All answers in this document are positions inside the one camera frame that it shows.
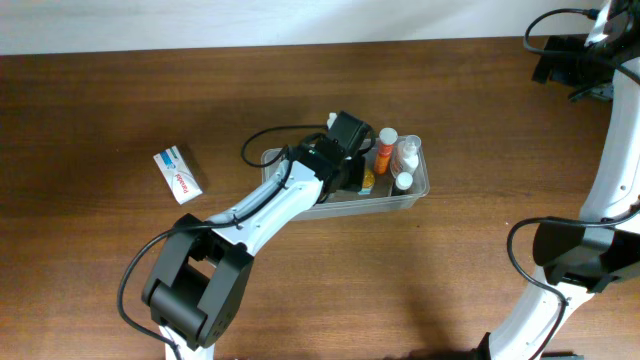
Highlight small jar gold lid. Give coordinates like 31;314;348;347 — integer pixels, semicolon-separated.
358;168;376;196

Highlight orange tablet tube white cap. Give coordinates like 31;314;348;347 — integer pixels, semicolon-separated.
373;128;398;175

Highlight dark brown syrup bottle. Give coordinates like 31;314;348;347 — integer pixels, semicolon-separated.
391;172;413;196

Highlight white Panadol box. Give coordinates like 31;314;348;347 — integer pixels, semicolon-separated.
153;146;203;205

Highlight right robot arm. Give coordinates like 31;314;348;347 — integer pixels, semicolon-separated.
470;1;639;359

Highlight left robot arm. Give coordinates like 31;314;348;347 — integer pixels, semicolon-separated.
141;112;376;359

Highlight clear plastic container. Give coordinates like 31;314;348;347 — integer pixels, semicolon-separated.
293;147;430;221

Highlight white calamine spray bottle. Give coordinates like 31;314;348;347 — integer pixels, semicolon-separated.
390;135;421;178

